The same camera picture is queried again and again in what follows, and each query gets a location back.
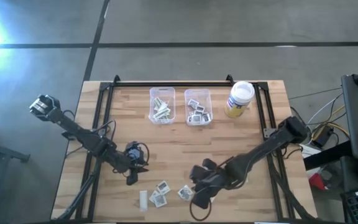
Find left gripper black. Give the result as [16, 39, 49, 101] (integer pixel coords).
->
[113, 152, 150, 187]

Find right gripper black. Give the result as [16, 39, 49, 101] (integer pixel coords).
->
[190, 158, 234, 194]

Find small white packet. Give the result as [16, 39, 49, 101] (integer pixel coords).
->
[139, 190, 149, 213]

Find crumpled antiseptic wipe packet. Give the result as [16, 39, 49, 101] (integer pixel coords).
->
[181, 184, 194, 197]

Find clear plastic bin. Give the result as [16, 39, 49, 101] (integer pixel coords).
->
[184, 88, 213, 128]
[148, 86, 177, 125]

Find Lysol wipes canister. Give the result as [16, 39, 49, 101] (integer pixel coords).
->
[223, 80, 256, 118]

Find white power strip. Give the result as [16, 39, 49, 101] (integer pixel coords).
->
[300, 143, 322, 159]

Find red object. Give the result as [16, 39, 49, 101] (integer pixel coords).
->
[308, 172, 326, 191]

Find black power box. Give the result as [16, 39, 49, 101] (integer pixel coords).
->
[311, 126, 335, 149]

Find black stand legs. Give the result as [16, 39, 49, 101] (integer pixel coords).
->
[0, 123, 31, 164]

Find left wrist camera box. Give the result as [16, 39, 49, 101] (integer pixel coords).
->
[124, 141, 146, 165]

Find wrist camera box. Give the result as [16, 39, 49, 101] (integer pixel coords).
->
[192, 191, 213, 210]
[124, 141, 146, 165]

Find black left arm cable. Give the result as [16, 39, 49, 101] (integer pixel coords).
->
[91, 119, 151, 178]

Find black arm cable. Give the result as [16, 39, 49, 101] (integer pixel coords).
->
[189, 198, 213, 222]
[91, 119, 151, 178]

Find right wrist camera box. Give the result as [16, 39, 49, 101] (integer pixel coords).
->
[192, 191, 213, 210]

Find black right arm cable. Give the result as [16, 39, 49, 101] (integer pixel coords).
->
[189, 198, 213, 222]

